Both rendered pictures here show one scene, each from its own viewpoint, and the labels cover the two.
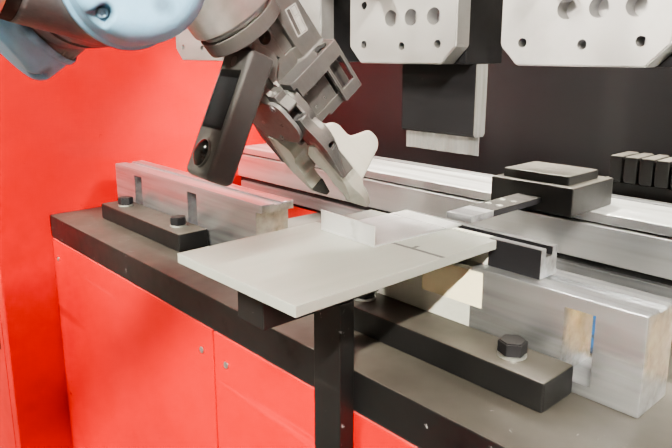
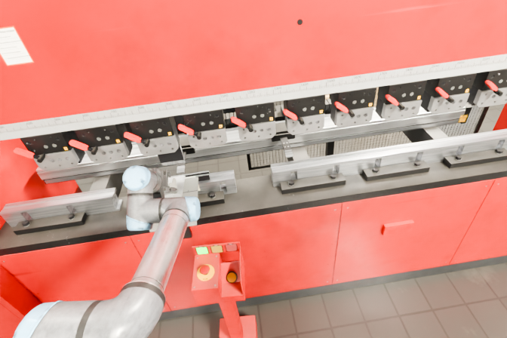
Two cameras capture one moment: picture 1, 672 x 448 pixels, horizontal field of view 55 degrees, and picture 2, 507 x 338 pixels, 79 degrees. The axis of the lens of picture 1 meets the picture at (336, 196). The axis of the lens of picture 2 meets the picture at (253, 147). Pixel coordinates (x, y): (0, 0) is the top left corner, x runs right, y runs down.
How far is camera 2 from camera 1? 0.90 m
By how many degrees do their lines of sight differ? 51
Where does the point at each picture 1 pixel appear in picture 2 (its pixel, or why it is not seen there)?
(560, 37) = (204, 142)
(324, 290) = not seen: hidden behind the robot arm
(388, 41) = (155, 150)
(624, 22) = (217, 139)
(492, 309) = (202, 189)
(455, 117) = (177, 157)
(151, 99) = not seen: outside the picture
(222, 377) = (138, 243)
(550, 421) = (227, 203)
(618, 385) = (231, 189)
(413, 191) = (138, 158)
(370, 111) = not seen: hidden behind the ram
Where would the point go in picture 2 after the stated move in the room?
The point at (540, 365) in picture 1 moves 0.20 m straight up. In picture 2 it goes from (219, 195) to (211, 162)
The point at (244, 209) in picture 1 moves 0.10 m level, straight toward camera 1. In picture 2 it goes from (103, 200) to (119, 207)
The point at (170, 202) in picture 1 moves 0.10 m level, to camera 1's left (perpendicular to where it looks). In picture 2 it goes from (54, 212) to (32, 228)
